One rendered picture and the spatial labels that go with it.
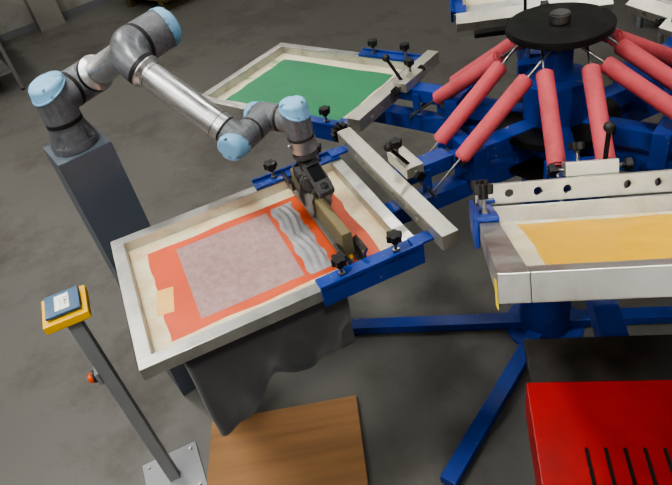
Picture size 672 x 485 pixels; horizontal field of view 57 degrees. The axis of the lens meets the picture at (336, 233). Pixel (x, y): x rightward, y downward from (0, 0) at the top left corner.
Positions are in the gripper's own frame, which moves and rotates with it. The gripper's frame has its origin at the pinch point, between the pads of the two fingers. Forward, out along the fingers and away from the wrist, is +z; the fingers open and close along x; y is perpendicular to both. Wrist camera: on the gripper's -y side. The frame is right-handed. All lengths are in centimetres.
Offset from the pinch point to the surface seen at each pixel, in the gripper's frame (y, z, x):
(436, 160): -2.7, -3.0, -38.1
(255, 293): -16.2, 5.6, 27.5
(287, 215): 11.0, 5.1, 7.9
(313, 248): -8.6, 5.1, 7.0
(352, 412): 1, 99, 6
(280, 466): -6, 99, 40
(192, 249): 13.8, 5.6, 38.6
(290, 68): 116, 6, -32
